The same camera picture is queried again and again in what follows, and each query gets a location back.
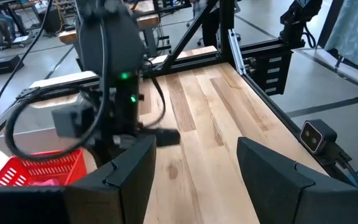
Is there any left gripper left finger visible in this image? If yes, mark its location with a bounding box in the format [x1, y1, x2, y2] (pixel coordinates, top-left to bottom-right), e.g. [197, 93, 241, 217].
[0, 134, 157, 224]

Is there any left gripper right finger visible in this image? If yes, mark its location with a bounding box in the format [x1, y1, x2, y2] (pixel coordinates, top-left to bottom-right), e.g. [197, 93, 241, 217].
[236, 136, 358, 224]

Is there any pink eraser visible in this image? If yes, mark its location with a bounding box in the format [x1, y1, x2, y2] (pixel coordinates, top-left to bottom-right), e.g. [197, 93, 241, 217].
[30, 177, 60, 187]

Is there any red slotted plastic basket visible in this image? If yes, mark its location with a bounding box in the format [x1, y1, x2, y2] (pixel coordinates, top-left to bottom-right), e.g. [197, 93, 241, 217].
[0, 148, 88, 187]

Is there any grey plastic bin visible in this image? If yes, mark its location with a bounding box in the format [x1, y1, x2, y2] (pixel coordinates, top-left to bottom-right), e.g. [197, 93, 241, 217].
[0, 90, 105, 156]

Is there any wooden background table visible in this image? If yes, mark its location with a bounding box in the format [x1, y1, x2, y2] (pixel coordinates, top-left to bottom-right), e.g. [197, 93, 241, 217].
[57, 0, 186, 58]

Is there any black panel with white labels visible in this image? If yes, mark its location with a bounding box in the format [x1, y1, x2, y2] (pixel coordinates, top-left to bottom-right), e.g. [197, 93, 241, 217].
[247, 49, 293, 96]

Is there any teal patterned cloth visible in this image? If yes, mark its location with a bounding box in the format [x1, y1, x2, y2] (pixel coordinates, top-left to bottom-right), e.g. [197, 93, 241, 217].
[324, 0, 358, 73]

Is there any black table-level camera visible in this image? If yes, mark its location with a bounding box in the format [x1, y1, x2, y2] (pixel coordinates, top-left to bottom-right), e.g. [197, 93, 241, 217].
[299, 119, 338, 156]

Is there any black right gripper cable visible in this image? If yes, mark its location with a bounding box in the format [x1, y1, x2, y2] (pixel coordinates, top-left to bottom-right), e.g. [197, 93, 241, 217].
[4, 18, 167, 162]

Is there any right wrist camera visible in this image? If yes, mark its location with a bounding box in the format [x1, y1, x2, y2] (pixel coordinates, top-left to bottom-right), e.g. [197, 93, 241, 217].
[51, 104, 95, 138]

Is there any silver aluminium rail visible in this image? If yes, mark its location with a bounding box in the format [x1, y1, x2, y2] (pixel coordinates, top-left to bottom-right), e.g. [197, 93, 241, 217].
[227, 29, 245, 75]

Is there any black aluminium table frame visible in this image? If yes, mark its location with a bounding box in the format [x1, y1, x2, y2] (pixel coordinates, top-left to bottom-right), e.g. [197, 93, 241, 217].
[16, 0, 357, 187]

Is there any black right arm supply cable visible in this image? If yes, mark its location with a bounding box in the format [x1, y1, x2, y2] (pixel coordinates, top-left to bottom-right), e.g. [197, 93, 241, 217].
[0, 0, 54, 122]

